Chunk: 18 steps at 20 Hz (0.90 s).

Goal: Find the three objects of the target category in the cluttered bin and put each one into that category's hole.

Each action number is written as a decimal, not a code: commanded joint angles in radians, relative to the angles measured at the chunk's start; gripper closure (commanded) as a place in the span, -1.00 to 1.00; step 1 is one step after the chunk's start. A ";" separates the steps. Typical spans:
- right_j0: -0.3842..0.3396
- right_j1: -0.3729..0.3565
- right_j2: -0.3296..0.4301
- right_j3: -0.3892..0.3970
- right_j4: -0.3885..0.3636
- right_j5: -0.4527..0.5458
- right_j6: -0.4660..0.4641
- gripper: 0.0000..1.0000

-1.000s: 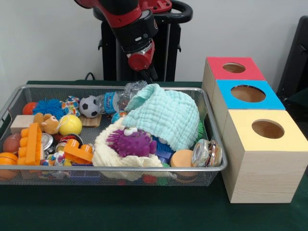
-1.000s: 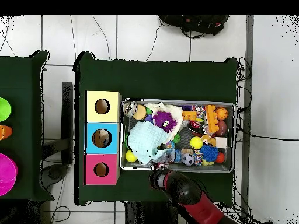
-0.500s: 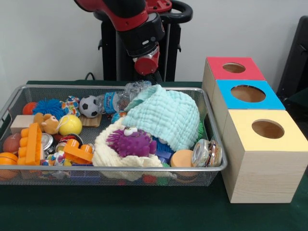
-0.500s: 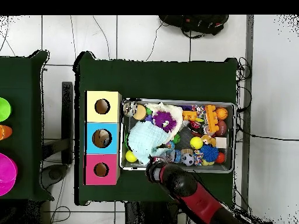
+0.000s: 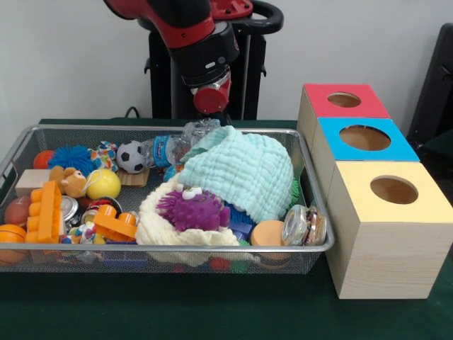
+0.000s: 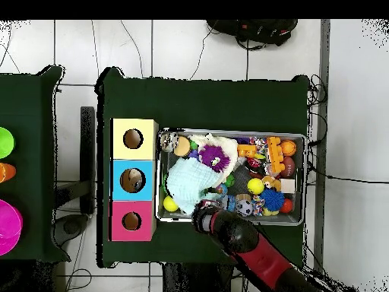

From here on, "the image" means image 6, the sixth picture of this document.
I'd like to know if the crushed clear plastic bottle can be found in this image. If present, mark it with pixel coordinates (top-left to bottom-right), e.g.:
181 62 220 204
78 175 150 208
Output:
220 194 237 213

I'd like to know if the mint green waffle cloth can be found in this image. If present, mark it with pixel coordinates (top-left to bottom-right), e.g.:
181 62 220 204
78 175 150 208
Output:
165 157 224 215

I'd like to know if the small black white soccer ball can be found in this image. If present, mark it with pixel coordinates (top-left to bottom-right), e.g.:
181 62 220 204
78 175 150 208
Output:
236 198 254 217

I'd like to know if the wooden box with three holes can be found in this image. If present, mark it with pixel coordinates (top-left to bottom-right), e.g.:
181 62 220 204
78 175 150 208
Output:
108 118 160 243

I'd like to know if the purple spiky monster toy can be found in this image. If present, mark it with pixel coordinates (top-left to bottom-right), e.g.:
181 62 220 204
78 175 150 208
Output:
198 144 231 173

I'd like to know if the cream knitted cloth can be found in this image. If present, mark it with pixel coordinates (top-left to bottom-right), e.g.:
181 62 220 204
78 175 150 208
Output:
189 132 239 188

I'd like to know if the blue spiky rubber ball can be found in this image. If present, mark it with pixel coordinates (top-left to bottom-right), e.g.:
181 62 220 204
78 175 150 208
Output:
260 187 286 211

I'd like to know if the long orange building block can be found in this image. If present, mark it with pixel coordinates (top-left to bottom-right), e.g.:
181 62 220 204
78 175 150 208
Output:
266 136 286 173

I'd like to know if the small orange basketball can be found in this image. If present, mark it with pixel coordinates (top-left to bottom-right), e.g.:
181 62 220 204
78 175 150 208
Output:
280 139 298 157

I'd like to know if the dark green table cloth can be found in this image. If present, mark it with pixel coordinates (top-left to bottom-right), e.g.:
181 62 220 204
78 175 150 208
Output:
95 66 311 268
0 65 71 263

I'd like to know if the black upright panel on stand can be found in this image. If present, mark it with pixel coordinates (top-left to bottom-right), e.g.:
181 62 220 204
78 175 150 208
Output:
53 106 97 247

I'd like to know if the black backpack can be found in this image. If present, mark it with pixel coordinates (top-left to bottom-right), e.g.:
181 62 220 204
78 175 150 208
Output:
206 19 299 49

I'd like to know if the magenta plastic bowl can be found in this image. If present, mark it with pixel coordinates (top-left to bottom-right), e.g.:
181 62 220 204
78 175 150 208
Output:
0 198 24 256

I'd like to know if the orange plastic cone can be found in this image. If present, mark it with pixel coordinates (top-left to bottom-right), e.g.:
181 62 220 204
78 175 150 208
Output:
0 162 17 184

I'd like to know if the green plastic cup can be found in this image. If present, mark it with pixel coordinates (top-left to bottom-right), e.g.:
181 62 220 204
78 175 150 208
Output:
0 126 15 160

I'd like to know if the shallow wire mesh bin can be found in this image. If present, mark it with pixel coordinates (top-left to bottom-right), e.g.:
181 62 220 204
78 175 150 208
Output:
154 127 307 227

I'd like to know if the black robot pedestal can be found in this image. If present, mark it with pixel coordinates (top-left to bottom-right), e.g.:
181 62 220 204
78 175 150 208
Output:
162 262 236 292

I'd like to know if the black cable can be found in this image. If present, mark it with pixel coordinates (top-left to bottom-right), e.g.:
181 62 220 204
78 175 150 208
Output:
305 160 389 186

